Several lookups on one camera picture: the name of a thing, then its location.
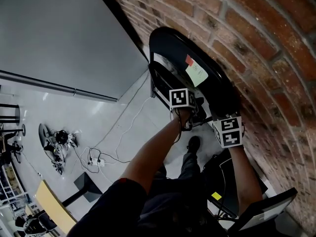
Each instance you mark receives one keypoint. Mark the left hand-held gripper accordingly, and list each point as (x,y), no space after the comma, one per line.
(179,98)

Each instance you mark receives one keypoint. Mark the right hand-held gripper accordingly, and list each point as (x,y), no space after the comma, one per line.
(229,132)

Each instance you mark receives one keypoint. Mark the black folding chair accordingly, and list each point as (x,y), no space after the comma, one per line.
(172,48)

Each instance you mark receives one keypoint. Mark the person's right forearm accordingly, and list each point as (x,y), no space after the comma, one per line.
(244,176)

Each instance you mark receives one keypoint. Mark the person's left forearm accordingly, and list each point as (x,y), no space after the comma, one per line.
(153,152)

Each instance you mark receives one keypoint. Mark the yellow sticky note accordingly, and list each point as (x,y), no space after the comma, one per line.
(196,75)

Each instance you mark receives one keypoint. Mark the person's right black shoe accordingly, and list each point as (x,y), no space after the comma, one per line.
(193,144)

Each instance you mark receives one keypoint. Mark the red tape piece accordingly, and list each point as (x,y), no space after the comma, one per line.
(189,59)

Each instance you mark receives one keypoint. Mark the black equipment case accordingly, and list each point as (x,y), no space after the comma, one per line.
(214,171)

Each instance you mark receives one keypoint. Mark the person's grey trousers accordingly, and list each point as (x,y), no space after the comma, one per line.
(190,167)

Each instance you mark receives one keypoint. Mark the small yellow sticker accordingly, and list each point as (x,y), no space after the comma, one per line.
(216,195)

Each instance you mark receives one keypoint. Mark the white power strip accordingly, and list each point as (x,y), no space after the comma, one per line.
(97,162)

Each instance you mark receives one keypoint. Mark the small spare hand-held gripper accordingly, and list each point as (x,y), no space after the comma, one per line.
(72,139)

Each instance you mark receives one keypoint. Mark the black round device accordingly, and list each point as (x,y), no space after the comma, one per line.
(61,136)

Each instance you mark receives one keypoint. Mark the person's black printed shirt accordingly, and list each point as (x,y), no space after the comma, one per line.
(118,211)

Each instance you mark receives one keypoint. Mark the grey partition panel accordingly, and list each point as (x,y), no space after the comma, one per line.
(61,33)

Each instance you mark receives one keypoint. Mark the small black floor gadget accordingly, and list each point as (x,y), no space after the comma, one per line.
(57,167)

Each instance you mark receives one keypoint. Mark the black coat rack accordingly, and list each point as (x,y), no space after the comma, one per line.
(23,130)

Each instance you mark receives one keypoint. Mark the white round table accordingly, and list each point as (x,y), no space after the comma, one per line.
(16,113)

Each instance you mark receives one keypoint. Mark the wooden table with black base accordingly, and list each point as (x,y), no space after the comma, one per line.
(49,206)

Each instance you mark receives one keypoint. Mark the metal storage shelf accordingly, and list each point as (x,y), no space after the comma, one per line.
(12,186)

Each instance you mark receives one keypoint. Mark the black white mesh device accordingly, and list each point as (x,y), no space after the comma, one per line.
(28,227)

